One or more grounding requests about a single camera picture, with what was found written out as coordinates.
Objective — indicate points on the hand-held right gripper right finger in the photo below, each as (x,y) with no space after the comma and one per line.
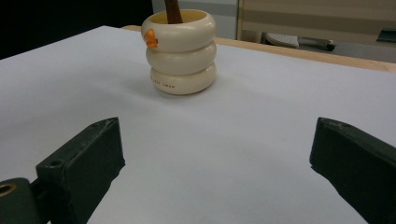
(358,161)

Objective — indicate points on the grey chair base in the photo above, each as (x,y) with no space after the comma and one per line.
(286,40)

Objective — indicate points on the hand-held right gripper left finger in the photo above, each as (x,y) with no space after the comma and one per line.
(84,165)

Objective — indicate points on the black curtain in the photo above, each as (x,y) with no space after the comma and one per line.
(62,21)

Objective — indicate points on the light wooden cabinet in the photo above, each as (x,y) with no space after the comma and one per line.
(311,18)

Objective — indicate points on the cream ringed holder cup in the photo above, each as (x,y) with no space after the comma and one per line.
(182,59)

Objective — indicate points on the dark green flat box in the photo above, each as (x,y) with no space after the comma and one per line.
(387,35)

